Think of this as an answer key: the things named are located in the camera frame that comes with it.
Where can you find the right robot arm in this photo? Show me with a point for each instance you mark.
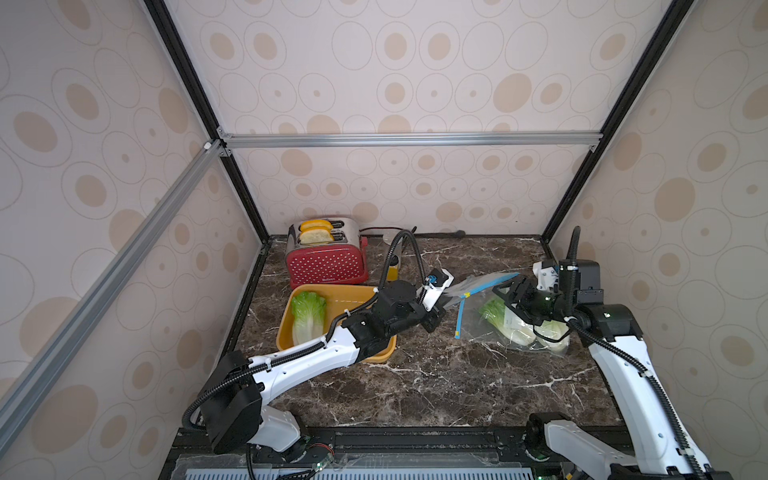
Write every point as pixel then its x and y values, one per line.
pixel 569 292

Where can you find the clear zipper bag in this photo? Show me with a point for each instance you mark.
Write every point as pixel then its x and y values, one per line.
pixel 470 327
pixel 472 285

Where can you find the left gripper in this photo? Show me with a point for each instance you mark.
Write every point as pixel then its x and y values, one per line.
pixel 429 320

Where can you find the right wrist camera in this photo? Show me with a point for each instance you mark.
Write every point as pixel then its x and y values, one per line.
pixel 546 273

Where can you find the yellow bread slice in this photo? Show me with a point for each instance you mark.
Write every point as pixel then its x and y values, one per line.
pixel 316 224

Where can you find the white bread slice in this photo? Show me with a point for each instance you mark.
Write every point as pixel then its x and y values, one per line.
pixel 316 236

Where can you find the yellow spice bottle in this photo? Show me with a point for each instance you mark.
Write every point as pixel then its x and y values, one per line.
pixel 393 269

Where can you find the yellow tray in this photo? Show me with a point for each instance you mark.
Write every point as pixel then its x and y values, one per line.
pixel 339 298

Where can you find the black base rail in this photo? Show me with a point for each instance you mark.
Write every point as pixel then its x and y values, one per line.
pixel 497 445

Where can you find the red silver toaster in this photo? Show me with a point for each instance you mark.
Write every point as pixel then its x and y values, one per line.
pixel 341 262

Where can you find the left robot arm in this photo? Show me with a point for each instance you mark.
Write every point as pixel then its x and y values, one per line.
pixel 233 408

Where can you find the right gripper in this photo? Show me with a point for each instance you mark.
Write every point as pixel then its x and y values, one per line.
pixel 527 301

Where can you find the horizontal aluminium rail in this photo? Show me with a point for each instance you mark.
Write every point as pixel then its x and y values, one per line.
pixel 429 139

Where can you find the chinese cabbage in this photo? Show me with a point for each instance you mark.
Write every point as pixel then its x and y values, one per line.
pixel 309 314
pixel 507 323
pixel 553 335

